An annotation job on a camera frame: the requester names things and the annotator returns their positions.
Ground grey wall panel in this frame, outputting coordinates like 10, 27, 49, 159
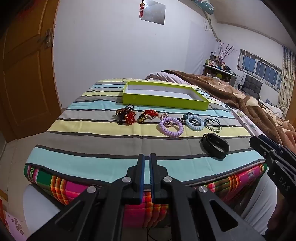
141, 0, 166, 25

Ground pink beaded chain bracelet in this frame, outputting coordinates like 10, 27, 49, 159
159, 110, 178, 128

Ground wooden door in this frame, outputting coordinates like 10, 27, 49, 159
1, 1, 61, 142

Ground light blue spiral hair tie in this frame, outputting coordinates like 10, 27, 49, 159
185, 114, 206, 132

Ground red hanging ornament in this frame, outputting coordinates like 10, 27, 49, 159
139, 0, 145, 18

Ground brown fleece blanket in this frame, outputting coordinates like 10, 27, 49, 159
165, 70, 295, 153

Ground black hair tie teal bead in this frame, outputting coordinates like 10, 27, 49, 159
177, 111, 193, 123

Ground purple spiral hair tie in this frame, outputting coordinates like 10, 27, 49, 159
158, 116, 184, 138

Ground black office chair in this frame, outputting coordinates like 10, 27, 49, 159
238, 75, 262, 100

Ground striped bed sheet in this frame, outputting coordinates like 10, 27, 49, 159
25, 79, 265, 185

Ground wall air conditioner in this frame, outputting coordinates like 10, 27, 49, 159
192, 0, 215, 15

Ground window with bars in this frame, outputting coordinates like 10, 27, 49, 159
237, 49, 282, 92

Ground floral curtain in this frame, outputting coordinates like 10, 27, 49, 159
278, 46, 295, 118

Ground dried branch bouquet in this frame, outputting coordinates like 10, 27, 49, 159
217, 41, 237, 65

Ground black fitness band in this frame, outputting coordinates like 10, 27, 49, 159
201, 133, 230, 160

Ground grey elastic hair ties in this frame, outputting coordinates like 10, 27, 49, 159
204, 117, 222, 133

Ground cluttered desk shelf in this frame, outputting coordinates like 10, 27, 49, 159
202, 52, 237, 87

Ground dark beaded bracelet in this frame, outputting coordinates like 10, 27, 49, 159
115, 104, 135, 121

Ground person's grey trouser leg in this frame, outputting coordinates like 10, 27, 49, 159
241, 173, 277, 235

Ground pink floral duvet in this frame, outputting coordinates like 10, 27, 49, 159
145, 72, 191, 85

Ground lime green tray box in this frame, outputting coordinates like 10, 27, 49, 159
122, 80, 209, 110

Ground red knot charm with beads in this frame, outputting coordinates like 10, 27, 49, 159
138, 109, 159, 123

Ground small red knot charm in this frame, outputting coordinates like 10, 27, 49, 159
118, 111, 135, 125

